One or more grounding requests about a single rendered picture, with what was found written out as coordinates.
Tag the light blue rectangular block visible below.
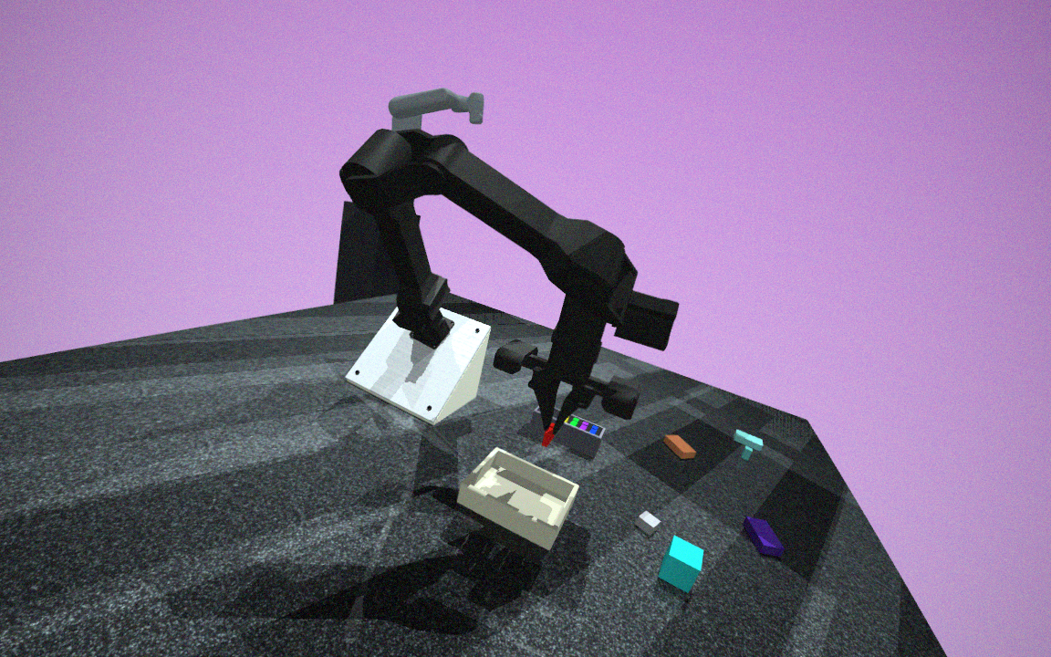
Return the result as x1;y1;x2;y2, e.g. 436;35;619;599
734;430;763;452

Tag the orange rectangular block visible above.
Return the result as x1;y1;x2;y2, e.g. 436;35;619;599
663;435;696;459

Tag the purple block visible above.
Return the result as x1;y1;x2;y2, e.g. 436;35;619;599
743;516;785;557

